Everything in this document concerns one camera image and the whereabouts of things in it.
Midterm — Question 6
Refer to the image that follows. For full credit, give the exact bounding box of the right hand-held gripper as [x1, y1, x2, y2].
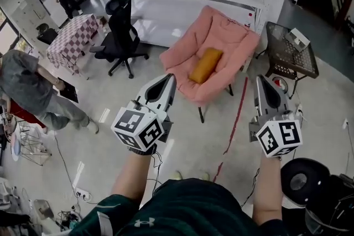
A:
[248, 75, 304, 159]

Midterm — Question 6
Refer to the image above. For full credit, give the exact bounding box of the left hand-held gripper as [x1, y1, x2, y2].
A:
[111, 73, 178, 153]

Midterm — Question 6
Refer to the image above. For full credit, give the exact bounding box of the orange pillow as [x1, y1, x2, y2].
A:
[188, 47, 224, 85]

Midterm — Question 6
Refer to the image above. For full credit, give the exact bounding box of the pink cushioned seat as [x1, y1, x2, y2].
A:
[159, 5, 261, 124]

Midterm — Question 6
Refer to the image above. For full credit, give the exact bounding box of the person's right forearm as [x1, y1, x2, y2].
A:
[252, 155, 284, 227]

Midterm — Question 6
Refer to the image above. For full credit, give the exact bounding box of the person's left forearm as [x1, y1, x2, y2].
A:
[110, 145, 158, 204]

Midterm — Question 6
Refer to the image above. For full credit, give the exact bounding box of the round red white object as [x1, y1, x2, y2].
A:
[272, 76, 289, 93]

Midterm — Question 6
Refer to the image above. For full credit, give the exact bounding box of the white power adapter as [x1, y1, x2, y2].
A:
[295, 104, 308, 123]

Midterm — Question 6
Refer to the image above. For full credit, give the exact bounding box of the black metal mesh side table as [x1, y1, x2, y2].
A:
[255, 21, 320, 100]

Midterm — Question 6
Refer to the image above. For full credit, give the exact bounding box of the white open box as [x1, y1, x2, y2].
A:
[285, 28, 311, 52]

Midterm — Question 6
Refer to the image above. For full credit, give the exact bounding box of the black office chair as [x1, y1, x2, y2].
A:
[89, 0, 150, 80]

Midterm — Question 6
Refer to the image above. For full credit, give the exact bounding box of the white bottle red cap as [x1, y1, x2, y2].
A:
[244, 12, 254, 29]

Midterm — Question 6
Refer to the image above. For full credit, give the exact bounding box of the black round stool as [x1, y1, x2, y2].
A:
[280, 157, 333, 207]

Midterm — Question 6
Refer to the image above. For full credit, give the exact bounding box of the black tablet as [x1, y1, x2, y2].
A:
[56, 77, 80, 104]

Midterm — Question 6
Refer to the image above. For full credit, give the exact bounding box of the checkered cloth covered table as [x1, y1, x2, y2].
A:
[46, 13, 106, 76]

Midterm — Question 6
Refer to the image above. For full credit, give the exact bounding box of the person's dark green shirt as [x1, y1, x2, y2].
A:
[68, 177, 282, 236]

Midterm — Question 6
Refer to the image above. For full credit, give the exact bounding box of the white power strip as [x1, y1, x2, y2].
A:
[75, 187, 92, 202]

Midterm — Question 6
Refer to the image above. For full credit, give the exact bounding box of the white cabinet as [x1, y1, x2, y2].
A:
[12, 0, 69, 34]

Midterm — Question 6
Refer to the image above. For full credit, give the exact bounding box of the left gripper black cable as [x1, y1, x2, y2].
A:
[150, 145, 164, 195]

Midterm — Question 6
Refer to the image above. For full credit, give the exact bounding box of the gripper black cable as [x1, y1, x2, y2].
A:
[150, 145, 164, 195]
[240, 167, 261, 208]

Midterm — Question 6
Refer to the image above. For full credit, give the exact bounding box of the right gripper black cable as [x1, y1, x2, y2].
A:
[240, 167, 261, 208]

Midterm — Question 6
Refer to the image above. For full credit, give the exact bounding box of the black floor cable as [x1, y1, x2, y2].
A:
[53, 132, 81, 195]

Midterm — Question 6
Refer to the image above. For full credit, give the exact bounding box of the wire frame rack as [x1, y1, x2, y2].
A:
[15, 120, 53, 167]

